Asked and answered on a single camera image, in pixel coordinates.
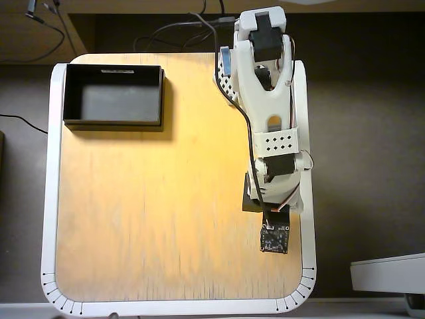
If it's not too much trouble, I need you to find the black cable with connector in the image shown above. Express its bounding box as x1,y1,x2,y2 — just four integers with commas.
0,0,66,64

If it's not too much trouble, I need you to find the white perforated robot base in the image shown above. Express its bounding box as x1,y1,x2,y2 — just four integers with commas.
212,47,240,106

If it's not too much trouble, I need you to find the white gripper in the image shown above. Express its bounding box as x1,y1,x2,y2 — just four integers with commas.
243,171,305,215

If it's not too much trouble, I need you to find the wooden desk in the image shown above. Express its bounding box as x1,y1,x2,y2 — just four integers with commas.
0,0,425,64

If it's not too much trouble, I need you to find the thin black cable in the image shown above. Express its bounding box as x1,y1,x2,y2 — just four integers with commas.
0,114,49,135

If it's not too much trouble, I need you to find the black camera circuit board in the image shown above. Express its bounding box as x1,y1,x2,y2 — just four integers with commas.
260,212,290,254

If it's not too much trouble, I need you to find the black rectangular bin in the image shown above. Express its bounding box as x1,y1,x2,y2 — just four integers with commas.
62,63,166,127

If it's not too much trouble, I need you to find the grey cable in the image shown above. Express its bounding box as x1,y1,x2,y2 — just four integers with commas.
133,13,233,53

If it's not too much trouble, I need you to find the black camera cable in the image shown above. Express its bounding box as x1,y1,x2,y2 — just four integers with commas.
189,12,272,227

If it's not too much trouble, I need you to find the white device housing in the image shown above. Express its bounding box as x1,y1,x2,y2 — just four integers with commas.
350,253,425,296

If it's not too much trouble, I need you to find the white table rim frame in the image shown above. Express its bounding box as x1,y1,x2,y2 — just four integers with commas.
40,58,318,316

